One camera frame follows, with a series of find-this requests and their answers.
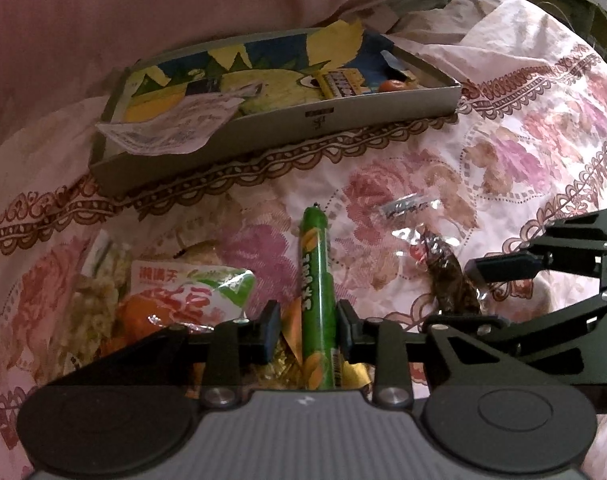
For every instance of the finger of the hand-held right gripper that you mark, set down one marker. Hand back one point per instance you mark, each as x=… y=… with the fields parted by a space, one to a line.
x=508 y=266
x=543 y=330

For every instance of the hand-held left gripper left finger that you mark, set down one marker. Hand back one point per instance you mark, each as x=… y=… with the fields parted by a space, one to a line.
x=271 y=332

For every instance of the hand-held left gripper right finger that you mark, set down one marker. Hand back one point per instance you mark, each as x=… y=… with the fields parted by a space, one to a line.
x=346 y=332

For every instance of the gold foil snack packet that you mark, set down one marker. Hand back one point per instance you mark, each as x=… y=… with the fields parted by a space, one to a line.
x=291 y=347

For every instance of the green sausage stick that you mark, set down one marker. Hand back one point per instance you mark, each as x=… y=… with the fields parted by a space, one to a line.
x=316 y=280

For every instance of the clear packet of brown snack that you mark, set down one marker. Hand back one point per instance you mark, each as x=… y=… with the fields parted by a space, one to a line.
x=448 y=280

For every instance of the orange jelly packet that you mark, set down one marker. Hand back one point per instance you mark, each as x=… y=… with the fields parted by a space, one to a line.
x=183 y=295

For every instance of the puffed rice cracker packet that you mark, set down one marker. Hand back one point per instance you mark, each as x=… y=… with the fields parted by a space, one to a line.
x=101 y=305

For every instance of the grey box with cartoon print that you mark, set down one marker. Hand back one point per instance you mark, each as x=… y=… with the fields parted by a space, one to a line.
x=283 y=130

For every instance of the white and red snack packet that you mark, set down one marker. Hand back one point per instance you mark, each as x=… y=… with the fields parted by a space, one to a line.
x=168 y=127

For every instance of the yellow snack packet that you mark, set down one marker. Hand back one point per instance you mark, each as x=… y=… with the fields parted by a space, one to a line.
x=341 y=84

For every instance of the pink floral blanket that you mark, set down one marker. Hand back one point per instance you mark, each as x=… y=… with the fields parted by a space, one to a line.
x=508 y=125

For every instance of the large pink pillow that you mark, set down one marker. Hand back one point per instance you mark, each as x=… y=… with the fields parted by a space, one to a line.
x=133 y=10

